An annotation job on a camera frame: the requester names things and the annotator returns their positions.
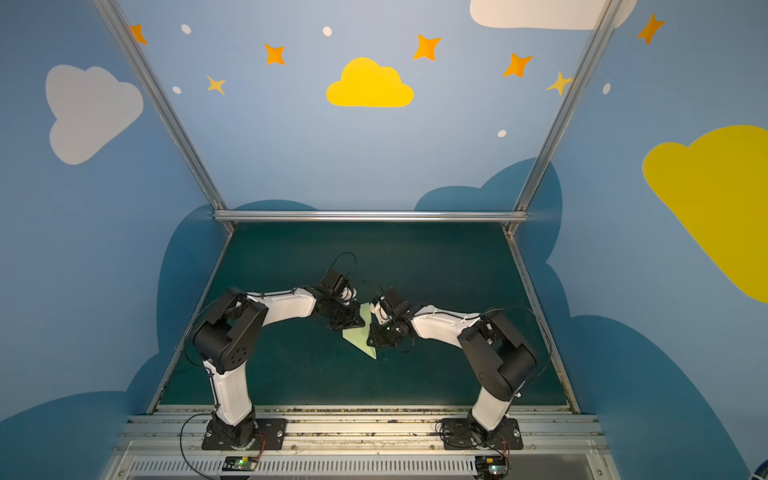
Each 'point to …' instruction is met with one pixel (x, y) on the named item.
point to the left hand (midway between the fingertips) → (367, 323)
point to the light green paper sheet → (359, 335)
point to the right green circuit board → (491, 467)
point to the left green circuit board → (240, 463)
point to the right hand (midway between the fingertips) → (370, 340)
